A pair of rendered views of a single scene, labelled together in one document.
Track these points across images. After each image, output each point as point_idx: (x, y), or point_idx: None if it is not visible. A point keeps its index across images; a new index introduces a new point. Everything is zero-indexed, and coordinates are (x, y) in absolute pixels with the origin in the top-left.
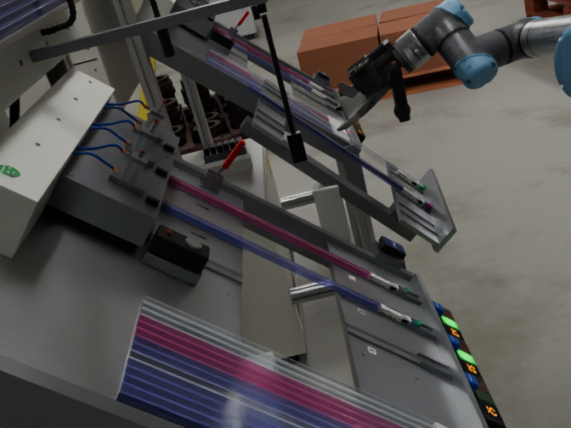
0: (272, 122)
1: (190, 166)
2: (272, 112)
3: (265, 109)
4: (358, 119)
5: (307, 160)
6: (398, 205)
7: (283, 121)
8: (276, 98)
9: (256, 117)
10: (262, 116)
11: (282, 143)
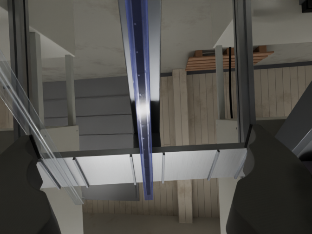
0: (224, 162)
1: (298, 151)
2: (178, 167)
3: (186, 173)
4: (303, 164)
5: (160, 60)
6: None
7: (186, 153)
8: (97, 170)
9: (238, 175)
10: (220, 172)
11: (158, 107)
